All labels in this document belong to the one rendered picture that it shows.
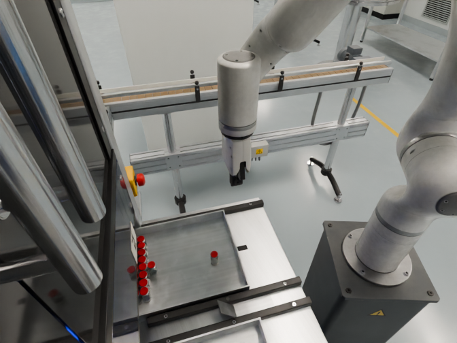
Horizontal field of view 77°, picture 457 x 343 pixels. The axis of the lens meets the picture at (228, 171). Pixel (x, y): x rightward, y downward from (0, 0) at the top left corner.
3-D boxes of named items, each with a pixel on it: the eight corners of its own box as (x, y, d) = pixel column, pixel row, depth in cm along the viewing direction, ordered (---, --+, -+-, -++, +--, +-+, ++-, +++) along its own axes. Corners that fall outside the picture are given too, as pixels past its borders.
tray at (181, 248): (113, 329, 68) (109, 323, 66) (115, 239, 87) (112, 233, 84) (249, 292, 75) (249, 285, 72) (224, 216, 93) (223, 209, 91)
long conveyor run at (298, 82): (50, 131, 136) (35, 101, 126) (56, 114, 147) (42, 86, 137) (390, 84, 174) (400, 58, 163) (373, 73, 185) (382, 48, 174)
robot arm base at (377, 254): (394, 230, 92) (421, 190, 79) (422, 288, 78) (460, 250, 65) (335, 229, 92) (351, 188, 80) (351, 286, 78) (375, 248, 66)
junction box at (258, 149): (249, 158, 182) (250, 147, 176) (247, 154, 185) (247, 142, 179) (267, 155, 184) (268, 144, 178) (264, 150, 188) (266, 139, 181)
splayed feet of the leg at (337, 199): (334, 204, 213) (339, 191, 204) (304, 162, 249) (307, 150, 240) (344, 202, 215) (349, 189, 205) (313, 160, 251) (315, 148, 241)
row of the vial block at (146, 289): (143, 304, 72) (139, 296, 69) (139, 245, 85) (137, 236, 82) (151, 301, 73) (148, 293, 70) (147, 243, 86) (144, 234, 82)
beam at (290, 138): (134, 177, 173) (129, 162, 165) (133, 168, 178) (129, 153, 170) (364, 136, 204) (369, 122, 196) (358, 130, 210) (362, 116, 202)
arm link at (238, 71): (223, 103, 66) (214, 124, 60) (222, 44, 58) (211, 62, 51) (259, 107, 65) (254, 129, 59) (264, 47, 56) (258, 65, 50)
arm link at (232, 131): (213, 109, 65) (214, 120, 67) (224, 130, 58) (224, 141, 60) (249, 104, 66) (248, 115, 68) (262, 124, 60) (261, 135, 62)
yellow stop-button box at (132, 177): (113, 201, 88) (107, 184, 83) (114, 185, 93) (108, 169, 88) (139, 196, 89) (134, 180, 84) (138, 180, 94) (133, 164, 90)
